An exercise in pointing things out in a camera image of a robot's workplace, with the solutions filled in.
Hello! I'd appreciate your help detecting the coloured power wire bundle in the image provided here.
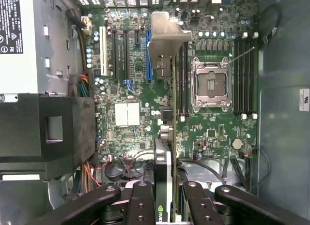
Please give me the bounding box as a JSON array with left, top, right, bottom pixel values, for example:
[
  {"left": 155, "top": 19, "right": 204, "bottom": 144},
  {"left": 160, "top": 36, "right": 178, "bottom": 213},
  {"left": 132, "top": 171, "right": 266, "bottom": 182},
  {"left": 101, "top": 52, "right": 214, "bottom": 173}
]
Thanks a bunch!
[{"left": 68, "top": 73, "right": 91, "bottom": 98}]

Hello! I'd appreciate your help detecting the silver coin battery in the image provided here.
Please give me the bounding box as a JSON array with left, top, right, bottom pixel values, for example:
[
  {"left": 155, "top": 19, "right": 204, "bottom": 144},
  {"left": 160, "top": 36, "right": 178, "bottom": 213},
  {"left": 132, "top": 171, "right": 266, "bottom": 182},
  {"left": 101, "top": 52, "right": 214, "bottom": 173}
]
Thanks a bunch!
[{"left": 231, "top": 138, "right": 244, "bottom": 150}]

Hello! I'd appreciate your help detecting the white chipset heatsink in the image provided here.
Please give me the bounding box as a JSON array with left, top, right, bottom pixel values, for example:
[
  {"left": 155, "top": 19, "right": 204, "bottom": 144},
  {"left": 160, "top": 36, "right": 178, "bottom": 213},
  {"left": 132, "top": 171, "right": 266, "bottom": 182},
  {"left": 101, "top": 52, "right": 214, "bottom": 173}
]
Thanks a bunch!
[{"left": 114, "top": 102, "right": 141, "bottom": 127}]

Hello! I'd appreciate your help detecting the grey power supply unit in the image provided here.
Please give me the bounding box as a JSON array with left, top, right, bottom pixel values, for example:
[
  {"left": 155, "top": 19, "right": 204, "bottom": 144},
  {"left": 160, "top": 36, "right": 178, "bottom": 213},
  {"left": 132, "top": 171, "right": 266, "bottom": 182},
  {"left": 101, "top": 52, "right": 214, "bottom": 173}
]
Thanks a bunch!
[{"left": 0, "top": 0, "right": 84, "bottom": 104}]

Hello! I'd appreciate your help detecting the black sleeved cable bundle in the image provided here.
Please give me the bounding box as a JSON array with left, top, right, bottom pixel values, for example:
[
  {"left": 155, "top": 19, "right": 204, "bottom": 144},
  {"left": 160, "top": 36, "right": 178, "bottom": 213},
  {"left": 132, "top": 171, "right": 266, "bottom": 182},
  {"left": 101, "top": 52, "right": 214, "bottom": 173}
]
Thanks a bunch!
[{"left": 66, "top": 7, "right": 89, "bottom": 72}]

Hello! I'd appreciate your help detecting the black looped wire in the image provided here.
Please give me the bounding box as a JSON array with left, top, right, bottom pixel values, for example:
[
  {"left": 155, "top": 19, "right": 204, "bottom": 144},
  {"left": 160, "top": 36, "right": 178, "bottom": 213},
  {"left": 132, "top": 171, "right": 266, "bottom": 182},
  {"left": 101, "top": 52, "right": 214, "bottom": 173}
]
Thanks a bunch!
[{"left": 257, "top": 3, "right": 283, "bottom": 45}]

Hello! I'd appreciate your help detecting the blue expansion slot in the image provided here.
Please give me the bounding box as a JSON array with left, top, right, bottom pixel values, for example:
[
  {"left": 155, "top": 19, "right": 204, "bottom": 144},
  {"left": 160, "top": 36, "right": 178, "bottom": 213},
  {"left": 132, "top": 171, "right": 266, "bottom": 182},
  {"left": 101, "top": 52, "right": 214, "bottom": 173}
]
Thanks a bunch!
[{"left": 144, "top": 29, "right": 154, "bottom": 83}]

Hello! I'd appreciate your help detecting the thin red black wire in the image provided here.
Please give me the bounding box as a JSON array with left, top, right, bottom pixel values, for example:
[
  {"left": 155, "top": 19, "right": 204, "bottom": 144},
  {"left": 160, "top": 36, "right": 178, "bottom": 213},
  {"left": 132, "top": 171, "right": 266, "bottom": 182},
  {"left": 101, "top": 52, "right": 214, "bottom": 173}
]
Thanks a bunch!
[{"left": 91, "top": 153, "right": 136, "bottom": 187}]

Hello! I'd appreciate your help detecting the white power connector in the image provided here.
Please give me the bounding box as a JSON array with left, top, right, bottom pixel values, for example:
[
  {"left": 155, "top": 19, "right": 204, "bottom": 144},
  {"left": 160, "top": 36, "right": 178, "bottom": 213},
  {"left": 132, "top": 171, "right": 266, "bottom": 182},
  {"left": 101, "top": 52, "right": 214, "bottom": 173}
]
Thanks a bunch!
[{"left": 80, "top": 15, "right": 93, "bottom": 35}]

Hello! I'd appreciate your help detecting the white case wall sticker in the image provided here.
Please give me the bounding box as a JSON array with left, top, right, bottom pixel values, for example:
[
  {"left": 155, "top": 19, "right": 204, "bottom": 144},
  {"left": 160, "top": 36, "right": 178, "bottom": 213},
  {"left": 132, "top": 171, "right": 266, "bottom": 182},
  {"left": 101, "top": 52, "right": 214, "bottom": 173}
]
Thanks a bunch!
[{"left": 299, "top": 88, "right": 310, "bottom": 112}]

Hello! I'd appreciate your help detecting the black RAM slot bank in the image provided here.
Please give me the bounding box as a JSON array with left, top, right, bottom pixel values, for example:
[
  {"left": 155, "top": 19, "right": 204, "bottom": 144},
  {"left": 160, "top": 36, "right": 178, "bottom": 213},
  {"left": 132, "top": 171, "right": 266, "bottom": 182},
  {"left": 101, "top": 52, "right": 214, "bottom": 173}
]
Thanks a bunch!
[
  {"left": 233, "top": 31, "right": 259, "bottom": 120},
  {"left": 176, "top": 42, "right": 191, "bottom": 122}
]

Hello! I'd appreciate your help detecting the green motherboard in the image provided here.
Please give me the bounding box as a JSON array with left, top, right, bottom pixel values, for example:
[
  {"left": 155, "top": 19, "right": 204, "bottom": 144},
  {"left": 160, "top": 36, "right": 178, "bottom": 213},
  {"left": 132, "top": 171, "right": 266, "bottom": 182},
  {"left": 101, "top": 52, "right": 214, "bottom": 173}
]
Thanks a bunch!
[{"left": 81, "top": 0, "right": 259, "bottom": 164}]

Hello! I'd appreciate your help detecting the black power supply label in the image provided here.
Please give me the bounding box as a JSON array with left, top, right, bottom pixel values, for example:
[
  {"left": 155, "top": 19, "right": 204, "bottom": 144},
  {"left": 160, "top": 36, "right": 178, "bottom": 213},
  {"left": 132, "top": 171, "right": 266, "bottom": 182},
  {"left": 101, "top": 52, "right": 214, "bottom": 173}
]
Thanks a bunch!
[{"left": 0, "top": 0, "right": 24, "bottom": 55}]

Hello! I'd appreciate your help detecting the thin metal locking lever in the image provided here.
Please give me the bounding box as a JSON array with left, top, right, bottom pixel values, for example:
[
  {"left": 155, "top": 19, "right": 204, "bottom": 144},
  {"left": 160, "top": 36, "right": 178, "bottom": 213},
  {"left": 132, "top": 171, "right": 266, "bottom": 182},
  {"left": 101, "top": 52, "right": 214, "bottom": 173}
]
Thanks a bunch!
[{"left": 229, "top": 46, "right": 255, "bottom": 65}]

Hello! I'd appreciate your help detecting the metal CPU socket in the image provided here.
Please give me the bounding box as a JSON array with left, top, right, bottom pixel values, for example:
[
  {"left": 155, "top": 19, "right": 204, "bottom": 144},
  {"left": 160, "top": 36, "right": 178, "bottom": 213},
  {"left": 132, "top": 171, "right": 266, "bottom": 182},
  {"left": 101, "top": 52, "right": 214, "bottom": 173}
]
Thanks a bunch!
[{"left": 190, "top": 56, "right": 233, "bottom": 114}]

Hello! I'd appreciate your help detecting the white expansion slot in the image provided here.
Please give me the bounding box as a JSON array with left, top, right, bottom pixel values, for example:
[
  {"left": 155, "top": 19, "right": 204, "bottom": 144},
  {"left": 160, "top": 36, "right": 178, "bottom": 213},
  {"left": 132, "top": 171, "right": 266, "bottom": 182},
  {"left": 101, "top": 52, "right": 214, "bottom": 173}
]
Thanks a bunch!
[{"left": 99, "top": 25, "right": 109, "bottom": 77}]

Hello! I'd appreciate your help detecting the black plastic fan shroud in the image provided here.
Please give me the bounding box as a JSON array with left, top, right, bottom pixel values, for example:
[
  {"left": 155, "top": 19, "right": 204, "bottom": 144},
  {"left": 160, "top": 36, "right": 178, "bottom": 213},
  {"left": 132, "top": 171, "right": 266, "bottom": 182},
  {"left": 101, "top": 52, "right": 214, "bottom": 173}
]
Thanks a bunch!
[{"left": 0, "top": 93, "right": 97, "bottom": 181}]

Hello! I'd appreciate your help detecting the long black expansion slot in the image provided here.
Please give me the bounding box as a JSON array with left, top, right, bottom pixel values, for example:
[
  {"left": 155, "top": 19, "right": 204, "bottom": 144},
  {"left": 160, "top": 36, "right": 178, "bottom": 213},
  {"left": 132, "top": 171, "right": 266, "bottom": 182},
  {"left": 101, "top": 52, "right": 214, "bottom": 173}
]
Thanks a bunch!
[
  {"left": 110, "top": 29, "right": 120, "bottom": 81},
  {"left": 122, "top": 29, "right": 130, "bottom": 81}
]

